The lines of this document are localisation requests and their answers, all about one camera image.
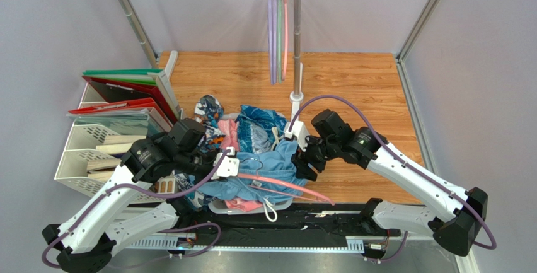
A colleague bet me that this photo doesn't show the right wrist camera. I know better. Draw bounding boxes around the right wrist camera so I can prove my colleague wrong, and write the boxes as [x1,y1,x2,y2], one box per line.
[284,121,309,151]

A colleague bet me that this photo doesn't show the dark blue patterned shorts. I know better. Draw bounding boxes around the dark blue patterned shorts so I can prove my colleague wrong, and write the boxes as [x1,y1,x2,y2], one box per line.
[236,105,288,154]

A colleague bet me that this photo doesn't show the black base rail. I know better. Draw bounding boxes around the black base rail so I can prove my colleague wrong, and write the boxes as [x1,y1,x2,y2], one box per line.
[127,202,404,259]

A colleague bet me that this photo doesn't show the red folder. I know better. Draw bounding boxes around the red folder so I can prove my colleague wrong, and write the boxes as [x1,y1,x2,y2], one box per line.
[82,76,180,124]

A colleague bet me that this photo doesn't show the pink hanger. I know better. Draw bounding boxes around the pink hanger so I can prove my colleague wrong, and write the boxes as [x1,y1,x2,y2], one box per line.
[281,0,289,83]
[236,158,335,206]

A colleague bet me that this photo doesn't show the green folder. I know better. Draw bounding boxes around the green folder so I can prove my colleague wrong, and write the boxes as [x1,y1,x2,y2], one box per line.
[82,69,169,86]

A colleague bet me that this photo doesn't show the colorful patterned shorts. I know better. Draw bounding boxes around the colorful patterned shorts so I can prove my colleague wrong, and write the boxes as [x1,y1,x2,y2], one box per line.
[185,95,226,209]

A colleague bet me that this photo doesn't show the pink garment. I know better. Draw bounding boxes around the pink garment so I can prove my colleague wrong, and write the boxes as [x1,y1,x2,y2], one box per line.
[217,119,240,151]

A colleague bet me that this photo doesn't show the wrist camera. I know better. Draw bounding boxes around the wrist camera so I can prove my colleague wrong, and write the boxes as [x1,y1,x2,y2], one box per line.
[211,146,240,180]
[284,121,309,151]

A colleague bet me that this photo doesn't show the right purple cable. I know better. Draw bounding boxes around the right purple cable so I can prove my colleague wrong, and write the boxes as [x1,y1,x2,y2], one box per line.
[287,94,497,251]

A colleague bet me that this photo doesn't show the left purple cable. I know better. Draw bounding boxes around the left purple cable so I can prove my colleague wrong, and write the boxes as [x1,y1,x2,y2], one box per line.
[40,149,230,269]

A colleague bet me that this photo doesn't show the books in organizer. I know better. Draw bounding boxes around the books in organizer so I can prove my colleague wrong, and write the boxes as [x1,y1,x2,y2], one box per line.
[86,134,177,194]

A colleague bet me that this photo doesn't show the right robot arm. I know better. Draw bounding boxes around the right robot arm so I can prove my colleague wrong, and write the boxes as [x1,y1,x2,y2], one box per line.
[284,109,488,257]

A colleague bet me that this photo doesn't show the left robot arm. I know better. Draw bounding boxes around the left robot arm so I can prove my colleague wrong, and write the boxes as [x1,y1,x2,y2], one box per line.
[41,119,229,272]

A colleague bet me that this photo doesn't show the purple cable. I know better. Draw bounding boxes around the purple cable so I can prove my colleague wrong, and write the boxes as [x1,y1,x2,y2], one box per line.
[287,94,497,251]
[40,149,230,269]

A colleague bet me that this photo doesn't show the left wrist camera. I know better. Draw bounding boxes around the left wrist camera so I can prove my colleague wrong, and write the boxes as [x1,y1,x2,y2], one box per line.
[211,146,240,180]

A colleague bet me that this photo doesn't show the white laundry basket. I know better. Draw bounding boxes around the white laundry basket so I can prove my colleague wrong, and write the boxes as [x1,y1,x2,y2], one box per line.
[208,113,294,215]

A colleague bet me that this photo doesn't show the purple hanger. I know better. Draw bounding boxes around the purple hanger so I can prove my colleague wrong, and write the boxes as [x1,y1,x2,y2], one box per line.
[270,0,277,84]
[268,0,276,85]

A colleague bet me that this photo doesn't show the light blue shorts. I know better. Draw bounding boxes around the light blue shorts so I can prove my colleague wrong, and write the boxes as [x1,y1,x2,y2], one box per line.
[198,140,307,204]

